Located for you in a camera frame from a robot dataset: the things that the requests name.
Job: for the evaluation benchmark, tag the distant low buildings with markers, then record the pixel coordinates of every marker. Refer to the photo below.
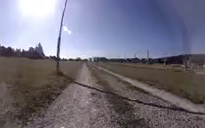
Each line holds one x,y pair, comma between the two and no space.
106,59

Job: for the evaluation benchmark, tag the grey gravel track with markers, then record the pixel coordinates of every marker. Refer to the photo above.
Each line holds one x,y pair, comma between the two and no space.
86,103

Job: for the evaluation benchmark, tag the street lamp pole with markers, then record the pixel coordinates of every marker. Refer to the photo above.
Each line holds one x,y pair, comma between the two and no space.
59,40

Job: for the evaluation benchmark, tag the dry grass field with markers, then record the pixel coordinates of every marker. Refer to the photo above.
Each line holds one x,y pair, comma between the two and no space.
170,78
23,78

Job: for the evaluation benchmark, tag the row of dark trees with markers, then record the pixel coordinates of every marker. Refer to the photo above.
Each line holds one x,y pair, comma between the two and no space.
20,51

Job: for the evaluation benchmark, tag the lattice power pylon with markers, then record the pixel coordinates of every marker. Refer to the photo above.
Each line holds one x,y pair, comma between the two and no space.
186,50

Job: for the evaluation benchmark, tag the wooded hill ridge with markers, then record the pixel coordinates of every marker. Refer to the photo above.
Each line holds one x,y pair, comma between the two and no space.
190,59

